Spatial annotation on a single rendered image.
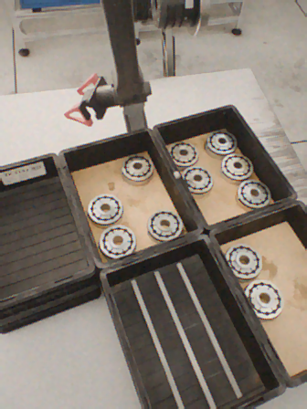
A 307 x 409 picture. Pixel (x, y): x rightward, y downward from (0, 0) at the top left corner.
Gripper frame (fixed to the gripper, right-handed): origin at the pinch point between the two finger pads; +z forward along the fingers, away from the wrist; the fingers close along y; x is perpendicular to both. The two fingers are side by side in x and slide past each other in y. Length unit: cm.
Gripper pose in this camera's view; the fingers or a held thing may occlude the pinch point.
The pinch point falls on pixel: (73, 103)
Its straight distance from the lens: 104.0
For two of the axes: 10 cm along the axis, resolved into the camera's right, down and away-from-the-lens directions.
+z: -8.9, 0.5, 4.4
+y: 2.3, -7.9, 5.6
